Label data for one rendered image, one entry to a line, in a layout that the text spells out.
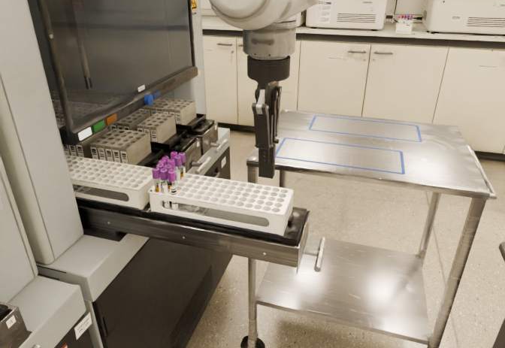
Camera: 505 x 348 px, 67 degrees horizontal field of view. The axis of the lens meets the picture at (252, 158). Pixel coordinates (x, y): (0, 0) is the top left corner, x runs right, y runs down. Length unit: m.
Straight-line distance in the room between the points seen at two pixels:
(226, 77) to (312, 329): 2.18
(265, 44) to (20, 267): 0.61
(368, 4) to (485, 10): 0.73
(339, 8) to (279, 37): 2.34
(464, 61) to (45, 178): 2.72
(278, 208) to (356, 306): 0.72
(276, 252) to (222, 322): 0.95
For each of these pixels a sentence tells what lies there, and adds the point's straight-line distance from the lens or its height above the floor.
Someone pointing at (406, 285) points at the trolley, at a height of 0.28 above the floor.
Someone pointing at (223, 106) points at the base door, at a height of 0.24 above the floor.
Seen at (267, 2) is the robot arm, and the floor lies 1.25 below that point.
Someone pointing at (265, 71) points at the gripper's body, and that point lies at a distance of 0.65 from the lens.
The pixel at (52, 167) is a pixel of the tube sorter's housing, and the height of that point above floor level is 0.93.
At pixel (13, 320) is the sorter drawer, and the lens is 0.75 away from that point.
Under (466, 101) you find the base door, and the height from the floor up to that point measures 0.45.
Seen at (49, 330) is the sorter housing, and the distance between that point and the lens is 0.83.
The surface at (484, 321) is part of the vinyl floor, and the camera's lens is 1.94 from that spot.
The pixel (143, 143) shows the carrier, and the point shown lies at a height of 0.86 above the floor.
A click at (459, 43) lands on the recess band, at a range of 3.07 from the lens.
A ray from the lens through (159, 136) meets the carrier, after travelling 1.15.
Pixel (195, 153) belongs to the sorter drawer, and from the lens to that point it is 1.20.
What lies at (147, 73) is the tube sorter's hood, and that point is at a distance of 1.07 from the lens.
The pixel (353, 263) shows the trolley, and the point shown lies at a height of 0.28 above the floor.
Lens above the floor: 1.28
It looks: 26 degrees down
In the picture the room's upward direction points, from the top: straight up
